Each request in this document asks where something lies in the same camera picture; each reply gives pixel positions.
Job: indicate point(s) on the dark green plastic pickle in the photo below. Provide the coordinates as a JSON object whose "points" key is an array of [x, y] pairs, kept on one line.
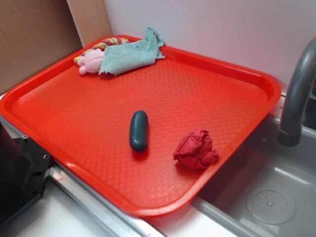
{"points": [[138, 133]]}

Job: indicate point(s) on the crumpled red cloth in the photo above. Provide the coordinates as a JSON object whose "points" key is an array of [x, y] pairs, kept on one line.
{"points": [[195, 150]]}

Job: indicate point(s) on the teal microfiber towel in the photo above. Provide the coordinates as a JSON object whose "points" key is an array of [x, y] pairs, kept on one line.
{"points": [[122, 58]]}

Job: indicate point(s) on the red plastic tray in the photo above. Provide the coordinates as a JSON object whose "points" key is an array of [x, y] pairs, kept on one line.
{"points": [[83, 121]]}

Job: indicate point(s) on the pink plush toy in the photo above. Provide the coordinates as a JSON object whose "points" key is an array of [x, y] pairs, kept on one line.
{"points": [[91, 62]]}

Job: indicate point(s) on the grey plastic sink basin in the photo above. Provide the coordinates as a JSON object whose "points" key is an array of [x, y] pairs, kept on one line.
{"points": [[265, 189]]}

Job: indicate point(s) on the grey toy faucet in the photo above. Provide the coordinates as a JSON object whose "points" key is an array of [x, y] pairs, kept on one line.
{"points": [[299, 108]]}

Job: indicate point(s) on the brown cardboard panel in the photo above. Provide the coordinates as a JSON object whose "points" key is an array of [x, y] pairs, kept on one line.
{"points": [[35, 34]]}

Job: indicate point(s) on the multicolour braided rope toy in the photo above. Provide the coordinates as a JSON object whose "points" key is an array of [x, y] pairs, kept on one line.
{"points": [[102, 45]]}

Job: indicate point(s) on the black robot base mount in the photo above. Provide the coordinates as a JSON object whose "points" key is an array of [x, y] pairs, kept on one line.
{"points": [[24, 168]]}

